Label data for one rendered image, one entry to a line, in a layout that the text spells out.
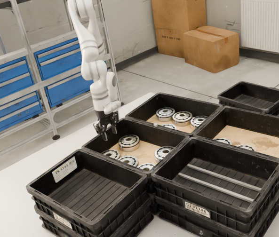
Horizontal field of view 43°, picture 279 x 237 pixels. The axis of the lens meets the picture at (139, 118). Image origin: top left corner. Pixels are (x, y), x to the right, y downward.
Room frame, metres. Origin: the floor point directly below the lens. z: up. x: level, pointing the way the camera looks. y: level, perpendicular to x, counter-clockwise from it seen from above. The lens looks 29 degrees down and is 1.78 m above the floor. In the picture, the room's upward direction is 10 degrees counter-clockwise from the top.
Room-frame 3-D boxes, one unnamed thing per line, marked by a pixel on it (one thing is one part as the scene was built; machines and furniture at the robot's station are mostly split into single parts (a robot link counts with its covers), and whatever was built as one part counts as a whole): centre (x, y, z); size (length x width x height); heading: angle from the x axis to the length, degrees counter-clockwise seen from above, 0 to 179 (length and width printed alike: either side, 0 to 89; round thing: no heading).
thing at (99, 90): (1.38, 0.14, 1.23); 0.09 x 0.07 x 0.15; 95
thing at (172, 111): (1.67, -0.14, 0.86); 0.10 x 0.10 x 0.01
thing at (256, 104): (2.19, -0.81, 0.37); 0.40 x 0.30 x 0.45; 36
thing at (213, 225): (1.05, -0.25, 0.76); 0.40 x 0.30 x 0.12; 46
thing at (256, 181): (1.05, -0.25, 0.87); 0.40 x 0.30 x 0.11; 46
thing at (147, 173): (1.33, 0.04, 0.92); 0.40 x 0.30 x 0.02; 46
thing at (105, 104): (1.37, 0.13, 1.13); 0.11 x 0.09 x 0.06; 45
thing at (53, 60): (3.35, 0.53, 0.60); 0.72 x 0.03 x 0.56; 126
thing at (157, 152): (1.31, -0.09, 0.86); 0.10 x 0.10 x 0.01
